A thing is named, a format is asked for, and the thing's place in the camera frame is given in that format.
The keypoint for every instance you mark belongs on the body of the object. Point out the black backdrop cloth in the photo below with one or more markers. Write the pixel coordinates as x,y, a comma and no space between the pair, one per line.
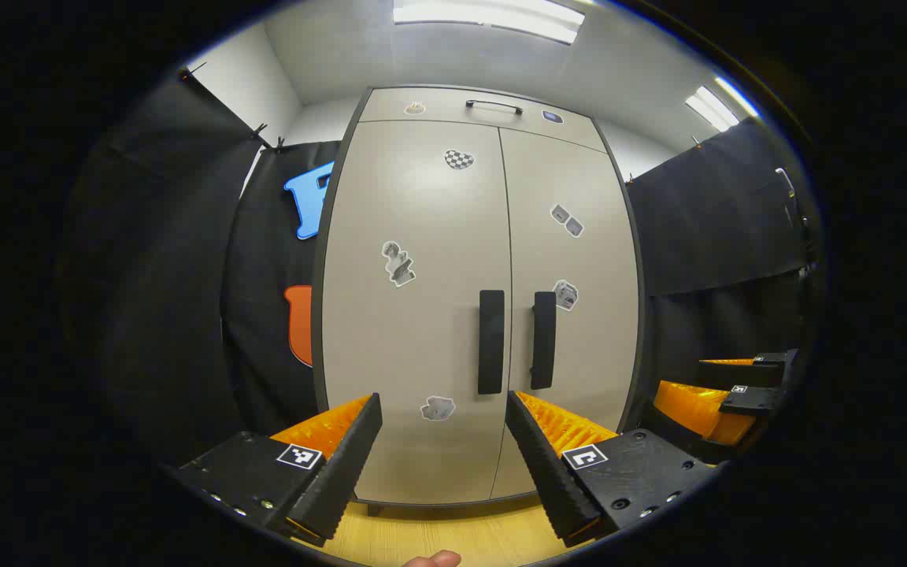
713,220
154,276

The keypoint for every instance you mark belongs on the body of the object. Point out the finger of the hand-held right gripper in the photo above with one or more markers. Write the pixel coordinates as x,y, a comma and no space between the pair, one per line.
737,374
697,409

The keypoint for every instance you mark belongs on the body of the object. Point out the small ceiling light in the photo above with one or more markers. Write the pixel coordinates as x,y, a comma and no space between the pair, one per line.
713,106

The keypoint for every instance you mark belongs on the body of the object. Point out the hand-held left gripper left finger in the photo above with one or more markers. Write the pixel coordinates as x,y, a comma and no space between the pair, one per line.
347,465

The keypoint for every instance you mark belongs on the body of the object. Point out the grey cabinet drawer front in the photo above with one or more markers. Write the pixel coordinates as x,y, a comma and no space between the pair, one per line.
390,106

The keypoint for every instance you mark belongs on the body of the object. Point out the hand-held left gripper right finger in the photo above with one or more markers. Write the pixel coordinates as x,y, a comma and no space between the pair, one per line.
548,472

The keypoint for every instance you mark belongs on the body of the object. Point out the long ceiling light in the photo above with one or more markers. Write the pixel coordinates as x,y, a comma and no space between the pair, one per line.
485,17

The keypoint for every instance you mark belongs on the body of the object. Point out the grey cabinet door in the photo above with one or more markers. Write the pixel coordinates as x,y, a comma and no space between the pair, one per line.
579,354
414,331

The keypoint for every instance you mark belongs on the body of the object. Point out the grey double-door shoe cabinet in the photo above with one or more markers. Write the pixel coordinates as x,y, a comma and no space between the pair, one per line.
319,339

